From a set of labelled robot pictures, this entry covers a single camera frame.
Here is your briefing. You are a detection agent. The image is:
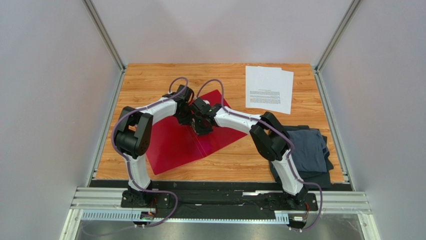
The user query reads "aluminium frame rail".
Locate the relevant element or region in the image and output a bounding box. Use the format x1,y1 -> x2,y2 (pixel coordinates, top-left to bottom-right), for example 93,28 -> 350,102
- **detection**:
60,180 -> 380,240

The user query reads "top white printed paper sheet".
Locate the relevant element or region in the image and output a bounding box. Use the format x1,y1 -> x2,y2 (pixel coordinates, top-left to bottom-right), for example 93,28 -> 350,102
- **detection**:
245,65 -> 282,112

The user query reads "lower white paper sheet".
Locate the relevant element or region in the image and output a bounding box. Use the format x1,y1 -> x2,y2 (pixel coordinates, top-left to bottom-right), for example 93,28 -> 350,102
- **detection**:
257,66 -> 294,115

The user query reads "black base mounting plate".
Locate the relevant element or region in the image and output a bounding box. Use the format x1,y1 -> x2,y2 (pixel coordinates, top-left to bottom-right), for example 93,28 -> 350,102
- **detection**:
89,179 -> 319,221

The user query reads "left aluminium corner post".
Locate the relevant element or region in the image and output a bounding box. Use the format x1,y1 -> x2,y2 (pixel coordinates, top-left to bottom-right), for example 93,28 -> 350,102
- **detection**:
82,0 -> 126,72

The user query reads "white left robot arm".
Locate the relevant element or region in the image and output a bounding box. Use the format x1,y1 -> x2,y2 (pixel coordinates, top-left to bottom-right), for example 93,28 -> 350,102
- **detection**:
111,85 -> 194,204

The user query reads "dark blue folded cloth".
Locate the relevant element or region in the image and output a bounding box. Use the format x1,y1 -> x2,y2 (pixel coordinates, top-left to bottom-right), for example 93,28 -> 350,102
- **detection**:
283,125 -> 334,189

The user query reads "aluminium corner post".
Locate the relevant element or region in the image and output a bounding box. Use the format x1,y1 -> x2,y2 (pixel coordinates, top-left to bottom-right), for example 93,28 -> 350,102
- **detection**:
82,0 -> 126,72
314,0 -> 363,72

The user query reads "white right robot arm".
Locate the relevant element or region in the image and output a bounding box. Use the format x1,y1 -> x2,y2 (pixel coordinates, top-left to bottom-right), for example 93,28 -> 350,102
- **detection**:
189,98 -> 308,204

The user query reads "right aluminium corner post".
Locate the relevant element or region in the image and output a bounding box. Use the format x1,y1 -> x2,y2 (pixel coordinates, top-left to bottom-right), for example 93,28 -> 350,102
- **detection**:
314,0 -> 363,72

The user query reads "red plastic folder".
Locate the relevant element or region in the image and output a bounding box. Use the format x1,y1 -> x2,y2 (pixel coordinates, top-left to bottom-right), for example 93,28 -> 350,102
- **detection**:
145,89 -> 249,176

